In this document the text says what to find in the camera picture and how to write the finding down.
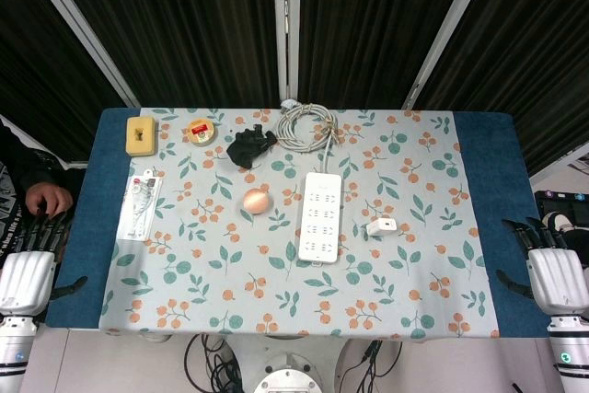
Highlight small white plug adapter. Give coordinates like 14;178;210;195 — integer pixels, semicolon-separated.
365;216;398;239

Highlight black crumpled cloth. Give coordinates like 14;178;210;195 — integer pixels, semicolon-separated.
225;123;279;170

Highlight white blister pack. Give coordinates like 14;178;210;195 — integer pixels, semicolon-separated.
115;169;164;243

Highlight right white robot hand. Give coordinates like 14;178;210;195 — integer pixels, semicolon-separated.
495;216;589;317

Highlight floral patterned tablecloth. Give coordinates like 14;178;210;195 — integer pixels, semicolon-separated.
98;107;501;339

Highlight person's black printed clothing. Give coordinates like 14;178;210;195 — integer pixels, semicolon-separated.
0;114;88;265

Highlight black and white shoe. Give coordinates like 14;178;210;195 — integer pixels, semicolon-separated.
540;211;589;249

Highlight blue table cover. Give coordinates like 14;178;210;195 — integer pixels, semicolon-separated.
44;107;551;339

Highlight black panel with coloured icons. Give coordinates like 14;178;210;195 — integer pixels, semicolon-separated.
533;189;589;217

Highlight white power strip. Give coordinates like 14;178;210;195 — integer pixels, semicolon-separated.
297;171;344;268

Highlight grey metal frame post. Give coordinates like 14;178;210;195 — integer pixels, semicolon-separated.
400;0;499;111
13;0;142;110
271;0;302;102

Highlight orange onion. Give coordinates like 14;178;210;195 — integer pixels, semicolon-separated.
242;187;272;215

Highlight black floor cables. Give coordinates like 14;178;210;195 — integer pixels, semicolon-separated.
183;332;241;393
338;340;405;393

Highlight yellow sponge block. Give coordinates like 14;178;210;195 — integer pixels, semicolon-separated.
125;116;159;156

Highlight white cable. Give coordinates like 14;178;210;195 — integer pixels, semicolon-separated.
275;98;344;174

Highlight person's bare hand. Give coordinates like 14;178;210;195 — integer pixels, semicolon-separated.
25;182;75;218

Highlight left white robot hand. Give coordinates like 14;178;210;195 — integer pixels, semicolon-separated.
0;213;88;318

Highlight white robot base flange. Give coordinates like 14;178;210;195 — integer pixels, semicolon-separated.
252;353;323;393

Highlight black pleated curtain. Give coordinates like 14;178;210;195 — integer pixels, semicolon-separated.
40;0;283;109
297;0;482;110

